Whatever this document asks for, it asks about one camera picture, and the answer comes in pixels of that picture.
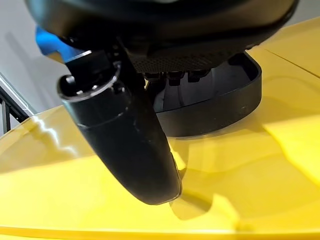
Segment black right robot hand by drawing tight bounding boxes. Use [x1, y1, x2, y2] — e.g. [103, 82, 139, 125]
[23, 0, 300, 205]

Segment yellow shelf board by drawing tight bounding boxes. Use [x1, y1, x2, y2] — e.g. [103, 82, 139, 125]
[0, 17, 320, 240]

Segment blue object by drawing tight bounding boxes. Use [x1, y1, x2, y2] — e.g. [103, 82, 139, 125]
[34, 24, 82, 64]

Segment black metal frame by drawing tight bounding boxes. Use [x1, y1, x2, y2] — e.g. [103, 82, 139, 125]
[0, 86, 33, 134]

